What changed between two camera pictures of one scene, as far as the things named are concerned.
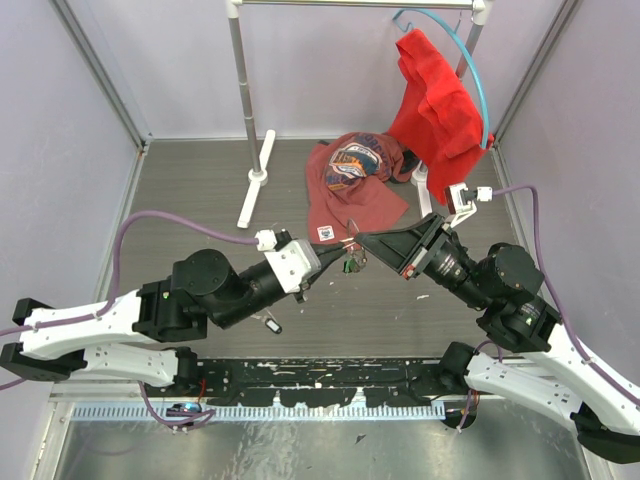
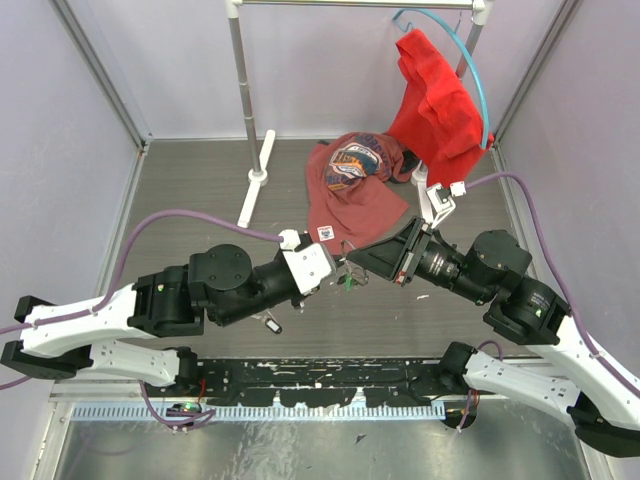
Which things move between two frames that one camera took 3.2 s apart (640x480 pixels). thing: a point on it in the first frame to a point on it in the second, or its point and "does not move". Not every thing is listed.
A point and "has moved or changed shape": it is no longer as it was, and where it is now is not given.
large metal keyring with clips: [350, 242] to [356, 274]
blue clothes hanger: [465, 45] does not move
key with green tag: [351, 265] has moved or changed shape
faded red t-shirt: [347, 185] does not move
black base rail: [332, 383] does not move
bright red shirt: [437, 120] does not move
